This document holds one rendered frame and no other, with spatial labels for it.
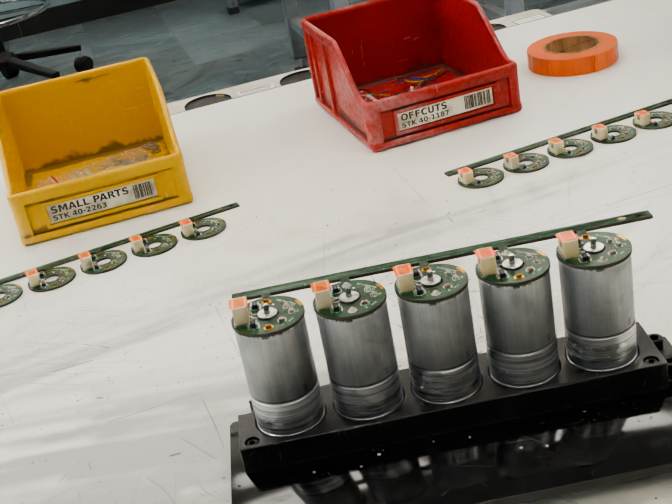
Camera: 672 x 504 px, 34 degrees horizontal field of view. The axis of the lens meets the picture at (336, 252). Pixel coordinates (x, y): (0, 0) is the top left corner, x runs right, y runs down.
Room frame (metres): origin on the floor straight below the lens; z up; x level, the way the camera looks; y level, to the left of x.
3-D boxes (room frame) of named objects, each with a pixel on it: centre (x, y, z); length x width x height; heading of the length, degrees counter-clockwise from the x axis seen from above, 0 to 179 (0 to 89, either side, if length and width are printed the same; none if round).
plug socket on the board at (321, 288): (0.32, 0.01, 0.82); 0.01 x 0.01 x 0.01; 1
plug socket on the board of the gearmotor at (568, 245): (0.32, -0.08, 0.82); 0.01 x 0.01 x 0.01; 1
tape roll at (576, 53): (0.70, -0.18, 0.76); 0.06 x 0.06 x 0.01
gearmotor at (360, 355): (0.32, 0.00, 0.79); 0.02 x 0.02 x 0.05
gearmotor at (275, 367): (0.32, 0.03, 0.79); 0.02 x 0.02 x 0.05
